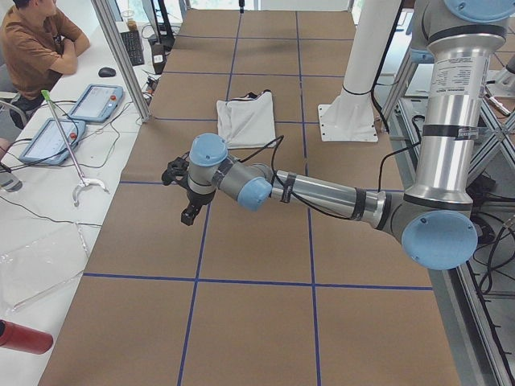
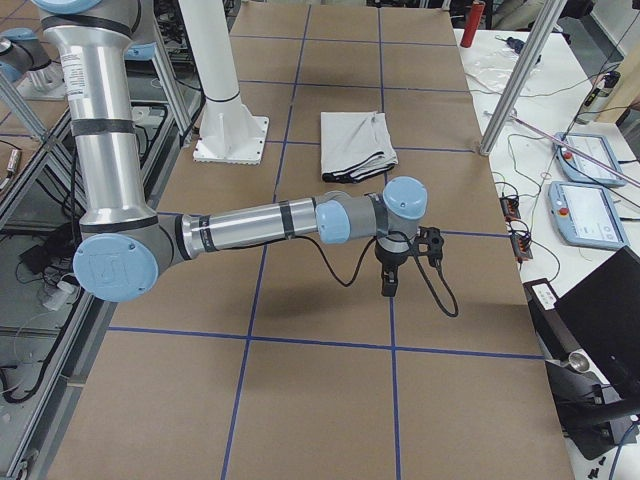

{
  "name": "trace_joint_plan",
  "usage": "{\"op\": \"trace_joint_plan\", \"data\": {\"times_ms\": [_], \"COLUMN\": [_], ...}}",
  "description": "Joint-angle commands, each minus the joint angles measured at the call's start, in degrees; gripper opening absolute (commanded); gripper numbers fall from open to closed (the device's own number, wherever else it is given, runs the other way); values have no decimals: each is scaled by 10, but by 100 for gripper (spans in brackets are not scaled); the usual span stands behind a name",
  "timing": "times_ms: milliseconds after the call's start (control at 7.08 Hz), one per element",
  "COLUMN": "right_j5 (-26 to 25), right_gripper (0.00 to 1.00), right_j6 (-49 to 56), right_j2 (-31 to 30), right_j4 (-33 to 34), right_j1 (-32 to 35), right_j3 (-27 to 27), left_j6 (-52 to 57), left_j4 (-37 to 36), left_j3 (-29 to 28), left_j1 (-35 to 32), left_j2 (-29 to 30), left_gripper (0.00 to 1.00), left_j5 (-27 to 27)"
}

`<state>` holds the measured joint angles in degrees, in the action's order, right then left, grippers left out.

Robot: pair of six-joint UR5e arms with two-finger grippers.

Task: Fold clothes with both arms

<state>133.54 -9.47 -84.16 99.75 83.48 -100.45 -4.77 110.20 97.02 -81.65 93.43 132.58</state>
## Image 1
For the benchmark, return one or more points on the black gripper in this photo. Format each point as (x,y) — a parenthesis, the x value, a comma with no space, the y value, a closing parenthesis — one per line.
(198,199)

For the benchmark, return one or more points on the grey cartoon print t-shirt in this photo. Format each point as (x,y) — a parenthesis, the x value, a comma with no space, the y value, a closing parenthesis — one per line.
(247,121)

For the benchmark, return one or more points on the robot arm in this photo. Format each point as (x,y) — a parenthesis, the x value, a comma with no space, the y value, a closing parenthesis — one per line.
(431,218)

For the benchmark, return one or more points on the blue teach pendant far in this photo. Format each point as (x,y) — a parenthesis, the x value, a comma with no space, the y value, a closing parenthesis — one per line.
(97,103)

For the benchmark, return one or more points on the blue teach pendant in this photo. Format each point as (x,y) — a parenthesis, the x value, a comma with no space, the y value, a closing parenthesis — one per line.
(47,146)
(97,103)

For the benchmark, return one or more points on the blue teach pendant near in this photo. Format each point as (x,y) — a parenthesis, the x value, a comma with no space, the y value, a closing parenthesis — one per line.
(47,146)

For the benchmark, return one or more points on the clear plastic bag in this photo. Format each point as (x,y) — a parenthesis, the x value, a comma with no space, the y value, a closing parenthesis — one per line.
(42,267)

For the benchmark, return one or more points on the black computer mouse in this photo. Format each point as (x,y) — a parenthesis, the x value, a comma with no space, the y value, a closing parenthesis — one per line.
(106,72)

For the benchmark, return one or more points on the black keyboard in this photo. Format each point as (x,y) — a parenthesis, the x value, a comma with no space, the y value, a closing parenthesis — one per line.
(133,45)

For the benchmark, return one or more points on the metal reacher grabber tool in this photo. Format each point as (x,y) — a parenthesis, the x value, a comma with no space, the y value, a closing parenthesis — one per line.
(84,181)

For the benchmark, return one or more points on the red cylinder bottle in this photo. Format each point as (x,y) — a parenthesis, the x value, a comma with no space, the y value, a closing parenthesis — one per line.
(22,338)

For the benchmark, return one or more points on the seated person brown shirt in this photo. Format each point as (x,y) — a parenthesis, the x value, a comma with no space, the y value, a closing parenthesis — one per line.
(40,44)

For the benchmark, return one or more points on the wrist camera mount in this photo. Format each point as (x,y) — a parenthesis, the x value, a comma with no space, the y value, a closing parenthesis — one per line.
(176,172)

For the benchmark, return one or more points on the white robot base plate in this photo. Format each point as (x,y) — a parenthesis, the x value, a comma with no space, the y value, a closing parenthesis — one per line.
(350,117)

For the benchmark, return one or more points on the grey aluminium frame post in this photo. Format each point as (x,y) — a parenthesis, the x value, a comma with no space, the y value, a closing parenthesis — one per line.
(113,37)

